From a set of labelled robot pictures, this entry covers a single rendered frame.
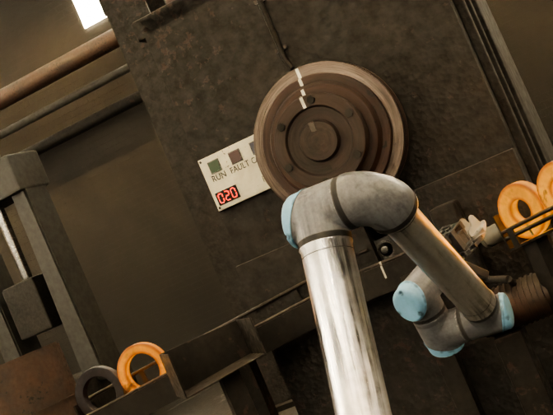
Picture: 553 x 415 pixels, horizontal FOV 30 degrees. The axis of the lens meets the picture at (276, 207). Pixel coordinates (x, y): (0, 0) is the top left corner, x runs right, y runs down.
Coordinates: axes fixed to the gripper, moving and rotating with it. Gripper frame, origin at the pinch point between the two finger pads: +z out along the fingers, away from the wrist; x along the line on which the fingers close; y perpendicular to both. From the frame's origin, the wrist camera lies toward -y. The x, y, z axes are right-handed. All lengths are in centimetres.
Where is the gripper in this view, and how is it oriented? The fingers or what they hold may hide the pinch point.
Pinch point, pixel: (483, 226)
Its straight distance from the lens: 272.8
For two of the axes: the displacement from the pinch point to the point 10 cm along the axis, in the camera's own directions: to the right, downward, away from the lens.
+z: 5.9, -5.7, 5.8
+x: -5.3, 2.6, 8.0
